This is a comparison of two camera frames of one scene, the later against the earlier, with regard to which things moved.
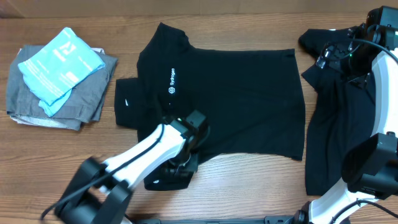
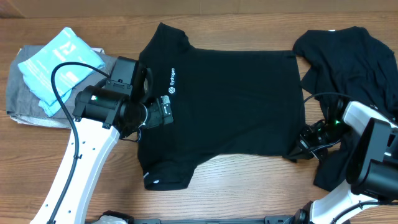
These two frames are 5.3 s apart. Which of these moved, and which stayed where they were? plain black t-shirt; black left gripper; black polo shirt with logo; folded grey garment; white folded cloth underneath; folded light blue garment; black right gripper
Moved: black left gripper; plain black t-shirt; black right gripper
Stayed: folded grey garment; folded light blue garment; black polo shirt with logo; white folded cloth underneath
